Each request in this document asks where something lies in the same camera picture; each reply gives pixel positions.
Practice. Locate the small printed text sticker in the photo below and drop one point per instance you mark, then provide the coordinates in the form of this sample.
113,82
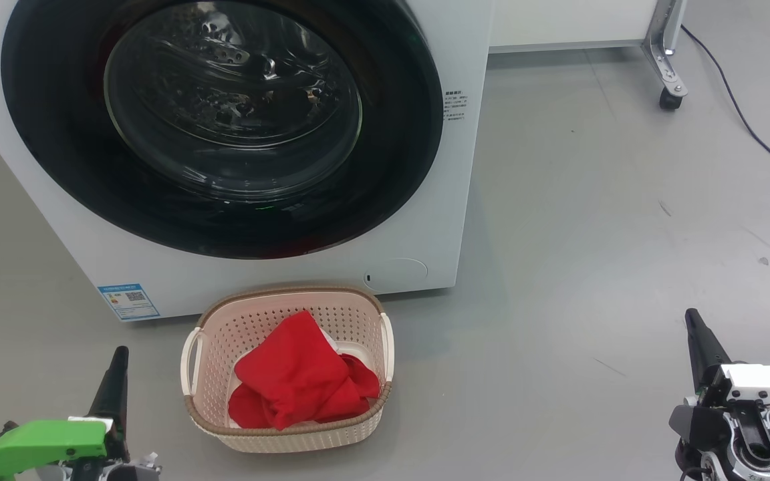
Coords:
456,107

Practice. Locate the blue energy label sticker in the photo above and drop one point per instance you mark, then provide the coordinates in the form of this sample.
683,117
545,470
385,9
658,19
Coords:
129,302

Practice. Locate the black round washing machine door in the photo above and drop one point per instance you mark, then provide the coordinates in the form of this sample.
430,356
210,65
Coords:
57,167

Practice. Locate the cream perforated laundry basket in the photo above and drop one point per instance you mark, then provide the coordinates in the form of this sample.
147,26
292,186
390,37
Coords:
251,321

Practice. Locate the red cloth garment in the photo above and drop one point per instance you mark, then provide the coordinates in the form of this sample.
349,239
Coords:
291,374

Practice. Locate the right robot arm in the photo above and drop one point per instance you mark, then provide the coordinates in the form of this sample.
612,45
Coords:
756,454

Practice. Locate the white board stand with caster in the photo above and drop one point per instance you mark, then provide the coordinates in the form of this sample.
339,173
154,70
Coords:
662,47

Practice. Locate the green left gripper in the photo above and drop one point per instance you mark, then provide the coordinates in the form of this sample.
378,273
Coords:
37,441

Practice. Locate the round white filter cover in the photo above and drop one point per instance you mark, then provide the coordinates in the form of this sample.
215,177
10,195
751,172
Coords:
398,272

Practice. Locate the white front-load washing machine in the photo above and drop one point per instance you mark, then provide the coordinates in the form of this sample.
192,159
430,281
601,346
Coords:
472,167

